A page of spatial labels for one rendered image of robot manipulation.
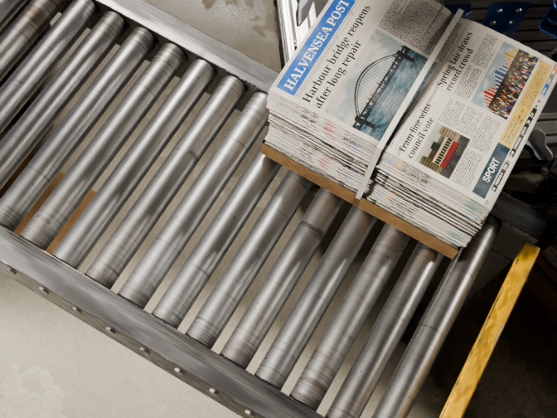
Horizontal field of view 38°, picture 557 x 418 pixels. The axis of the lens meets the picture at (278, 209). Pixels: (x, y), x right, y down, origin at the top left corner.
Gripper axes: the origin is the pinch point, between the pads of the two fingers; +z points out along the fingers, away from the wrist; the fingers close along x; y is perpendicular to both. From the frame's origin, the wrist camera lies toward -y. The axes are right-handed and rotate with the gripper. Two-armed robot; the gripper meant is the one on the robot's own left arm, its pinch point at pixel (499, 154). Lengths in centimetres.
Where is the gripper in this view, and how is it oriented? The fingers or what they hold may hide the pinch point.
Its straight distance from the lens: 153.6
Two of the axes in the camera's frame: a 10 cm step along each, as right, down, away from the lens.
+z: -8.7, -4.8, 1.2
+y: 0.8, -3.7, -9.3
